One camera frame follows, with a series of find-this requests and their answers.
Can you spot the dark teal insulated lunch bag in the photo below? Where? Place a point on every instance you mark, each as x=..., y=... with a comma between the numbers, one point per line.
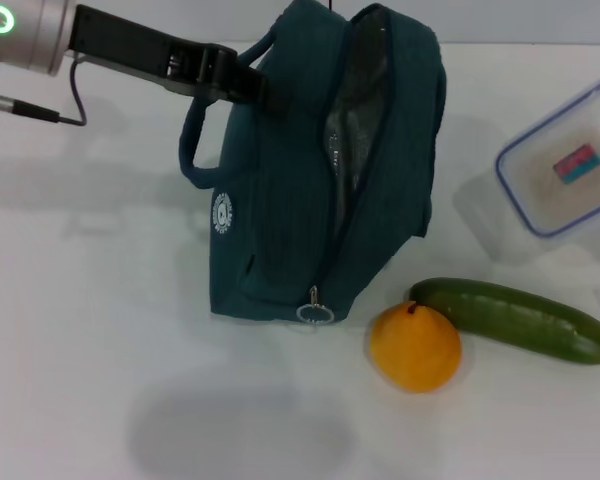
x=290, y=200

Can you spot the orange citrus fruit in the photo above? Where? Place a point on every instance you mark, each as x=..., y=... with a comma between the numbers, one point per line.
x=416, y=350

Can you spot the clear blue-rimmed food container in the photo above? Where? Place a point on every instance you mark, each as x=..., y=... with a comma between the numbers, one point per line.
x=560, y=175

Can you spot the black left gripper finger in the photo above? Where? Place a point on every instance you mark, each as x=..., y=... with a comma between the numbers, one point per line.
x=262, y=92

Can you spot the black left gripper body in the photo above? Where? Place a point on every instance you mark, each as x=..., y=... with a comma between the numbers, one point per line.
x=140, y=55

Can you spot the green cucumber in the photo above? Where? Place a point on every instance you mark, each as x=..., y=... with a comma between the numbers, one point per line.
x=520, y=315

